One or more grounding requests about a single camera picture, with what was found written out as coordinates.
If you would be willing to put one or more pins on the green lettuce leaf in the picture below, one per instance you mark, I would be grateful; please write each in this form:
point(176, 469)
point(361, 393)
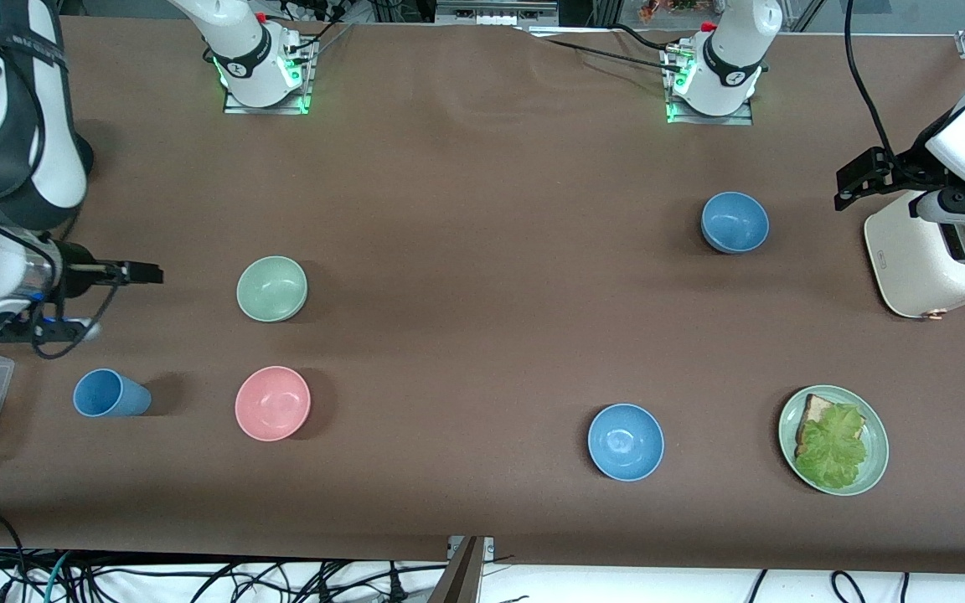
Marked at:
point(834, 448)

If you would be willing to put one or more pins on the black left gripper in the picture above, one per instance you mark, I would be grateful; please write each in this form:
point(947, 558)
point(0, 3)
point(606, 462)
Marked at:
point(907, 171)

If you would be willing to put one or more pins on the silver metal box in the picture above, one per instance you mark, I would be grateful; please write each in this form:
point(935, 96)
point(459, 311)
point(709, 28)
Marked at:
point(495, 12)

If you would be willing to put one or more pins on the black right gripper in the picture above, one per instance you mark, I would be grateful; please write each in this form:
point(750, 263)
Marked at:
point(77, 270)

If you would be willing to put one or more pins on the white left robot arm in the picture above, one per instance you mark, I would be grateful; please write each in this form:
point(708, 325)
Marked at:
point(730, 50)

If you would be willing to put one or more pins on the pink bowl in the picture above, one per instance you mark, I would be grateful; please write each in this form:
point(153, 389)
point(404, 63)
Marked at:
point(272, 404)

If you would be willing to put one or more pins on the cream white toaster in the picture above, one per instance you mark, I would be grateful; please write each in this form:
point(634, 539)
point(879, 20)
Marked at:
point(918, 260)

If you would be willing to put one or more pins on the bread slice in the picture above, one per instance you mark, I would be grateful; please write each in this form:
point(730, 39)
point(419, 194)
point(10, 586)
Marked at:
point(816, 410)

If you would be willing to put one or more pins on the blue cup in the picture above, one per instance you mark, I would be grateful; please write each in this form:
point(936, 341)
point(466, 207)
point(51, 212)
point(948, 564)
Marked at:
point(110, 394)

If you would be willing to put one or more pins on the green plate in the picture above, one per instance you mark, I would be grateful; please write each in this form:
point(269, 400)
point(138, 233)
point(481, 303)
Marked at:
point(878, 456)

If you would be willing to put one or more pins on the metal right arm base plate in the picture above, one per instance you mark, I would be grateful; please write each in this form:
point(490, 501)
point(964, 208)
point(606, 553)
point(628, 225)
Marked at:
point(269, 110)

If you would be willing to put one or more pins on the green bowl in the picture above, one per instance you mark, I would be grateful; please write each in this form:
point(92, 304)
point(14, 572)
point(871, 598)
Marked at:
point(271, 289)

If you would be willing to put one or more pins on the small metal table bracket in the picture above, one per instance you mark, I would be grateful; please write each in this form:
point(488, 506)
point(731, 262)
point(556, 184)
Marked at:
point(489, 546)

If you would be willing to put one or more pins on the blue bowl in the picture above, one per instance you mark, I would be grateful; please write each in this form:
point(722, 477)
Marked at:
point(734, 222)
point(626, 442)

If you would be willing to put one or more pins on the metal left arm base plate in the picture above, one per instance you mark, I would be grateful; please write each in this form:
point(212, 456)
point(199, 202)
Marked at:
point(742, 120)

